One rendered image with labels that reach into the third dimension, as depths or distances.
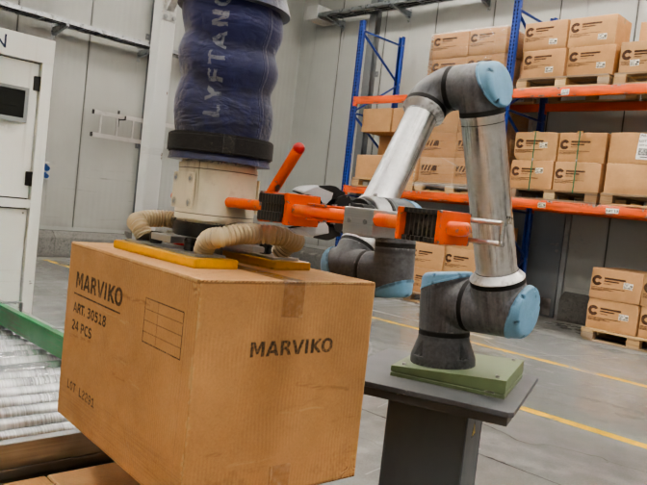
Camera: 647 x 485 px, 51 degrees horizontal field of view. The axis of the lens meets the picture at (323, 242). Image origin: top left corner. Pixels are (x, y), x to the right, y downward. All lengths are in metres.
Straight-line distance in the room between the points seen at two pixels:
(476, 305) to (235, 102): 0.89
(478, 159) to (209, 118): 0.73
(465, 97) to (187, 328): 0.96
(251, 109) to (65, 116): 9.98
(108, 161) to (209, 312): 10.55
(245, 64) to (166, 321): 0.54
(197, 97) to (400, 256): 0.54
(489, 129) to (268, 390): 0.90
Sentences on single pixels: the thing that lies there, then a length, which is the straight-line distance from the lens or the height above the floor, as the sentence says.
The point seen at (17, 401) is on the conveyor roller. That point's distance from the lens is 2.24.
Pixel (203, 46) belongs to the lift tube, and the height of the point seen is 1.50.
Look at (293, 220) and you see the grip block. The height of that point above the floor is 1.17.
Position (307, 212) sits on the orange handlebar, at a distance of 1.21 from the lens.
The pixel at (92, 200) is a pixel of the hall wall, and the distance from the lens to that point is 11.55.
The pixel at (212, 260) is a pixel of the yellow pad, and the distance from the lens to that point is 1.30.
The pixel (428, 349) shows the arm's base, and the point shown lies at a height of 0.83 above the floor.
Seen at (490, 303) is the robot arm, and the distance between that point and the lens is 1.88.
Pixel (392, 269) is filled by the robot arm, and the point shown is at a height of 1.09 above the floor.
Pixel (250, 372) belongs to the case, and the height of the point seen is 0.90.
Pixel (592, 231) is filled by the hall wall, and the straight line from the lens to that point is 10.10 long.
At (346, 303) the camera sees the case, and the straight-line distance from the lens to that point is 1.32.
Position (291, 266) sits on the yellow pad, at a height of 1.08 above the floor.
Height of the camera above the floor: 1.20
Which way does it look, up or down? 3 degrees down
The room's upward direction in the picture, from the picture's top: 6 degrees clockwise
